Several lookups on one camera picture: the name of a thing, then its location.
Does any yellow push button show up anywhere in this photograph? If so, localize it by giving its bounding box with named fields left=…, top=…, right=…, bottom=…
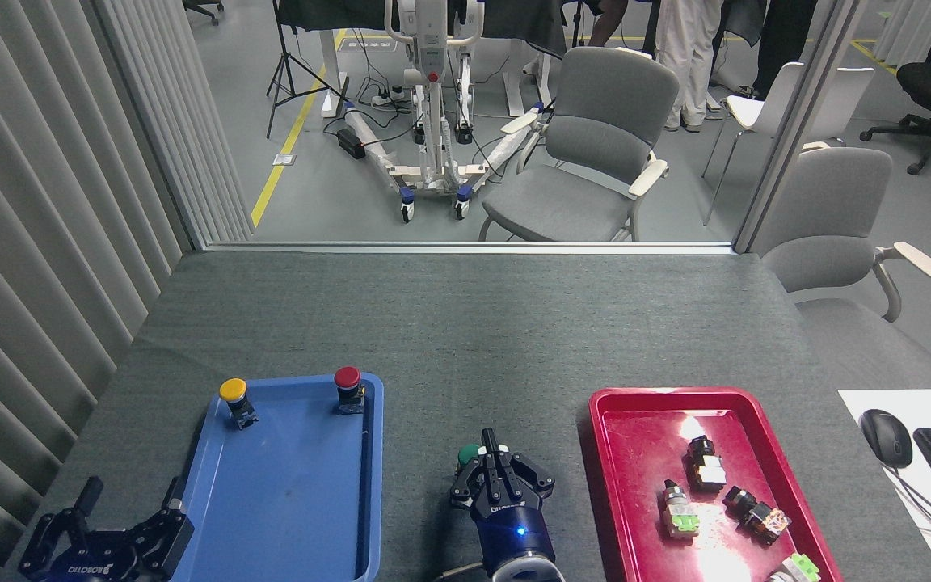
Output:
left=218, top=377, right=259, bottom=430

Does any white plastic chair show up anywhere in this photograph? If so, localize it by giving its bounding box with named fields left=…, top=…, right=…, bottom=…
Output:
left=701, top=61, right=876, bottom=227

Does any black tripod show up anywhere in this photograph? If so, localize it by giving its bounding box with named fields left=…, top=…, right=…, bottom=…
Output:
left=266, top=0, right=350, bottom=140

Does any black computer mouse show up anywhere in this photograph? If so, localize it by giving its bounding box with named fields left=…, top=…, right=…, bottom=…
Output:
left=859, top=409, right=914, bottom=470

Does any white stand on wheels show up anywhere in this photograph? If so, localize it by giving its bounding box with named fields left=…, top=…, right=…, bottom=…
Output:
left=343, top=0, right=549, bottom=223

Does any black cloth covered table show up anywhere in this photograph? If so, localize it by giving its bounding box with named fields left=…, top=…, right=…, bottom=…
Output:
left=276, top=0, right=571, bottom=59

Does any blue plastic tray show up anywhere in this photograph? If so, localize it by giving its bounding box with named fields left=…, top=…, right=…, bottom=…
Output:
left=160, top=372, right=385, bottom=582

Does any black switch with amber block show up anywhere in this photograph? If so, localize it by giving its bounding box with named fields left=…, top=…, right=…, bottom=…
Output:
left=722, top=485, right=792, bottom=546

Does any person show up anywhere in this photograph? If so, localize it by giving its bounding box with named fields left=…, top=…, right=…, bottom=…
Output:
left=744, top=0, right=820, bottom=99
left=587, top=0, right=632, bottom=49

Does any red plastic tray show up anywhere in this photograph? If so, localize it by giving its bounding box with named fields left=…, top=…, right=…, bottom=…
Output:
left=587, top=386, right=845, bottom=582

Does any black and white switch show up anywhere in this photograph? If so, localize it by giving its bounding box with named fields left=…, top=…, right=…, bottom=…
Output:
left=684, top=435, right=727, bottom=493

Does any silver knob switch green base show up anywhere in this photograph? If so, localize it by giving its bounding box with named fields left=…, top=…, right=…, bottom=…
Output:
left=661, top=479, right=701, bottom=540

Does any white and green switch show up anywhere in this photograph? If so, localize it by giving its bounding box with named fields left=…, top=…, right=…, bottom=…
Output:
left=766, top=553, right=822, bottom=582

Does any silver post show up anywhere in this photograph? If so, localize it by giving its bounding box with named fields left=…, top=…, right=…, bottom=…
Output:
left=732, top=0, right=866, bottom=254

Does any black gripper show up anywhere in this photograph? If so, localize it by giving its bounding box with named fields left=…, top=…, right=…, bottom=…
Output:
left=19, top=475, right=196, bottom=582
left=449, top=428, right=555, bottom=567

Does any red push button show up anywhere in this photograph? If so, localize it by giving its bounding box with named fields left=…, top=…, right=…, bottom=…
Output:
left=333, top=366, right=367, bottom=415

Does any grey armchair with beige armrests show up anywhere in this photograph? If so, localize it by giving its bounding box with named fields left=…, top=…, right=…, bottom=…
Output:
left=478, top=46, right=680, bottom=243
left=752, top=145, right=931, bottom=389

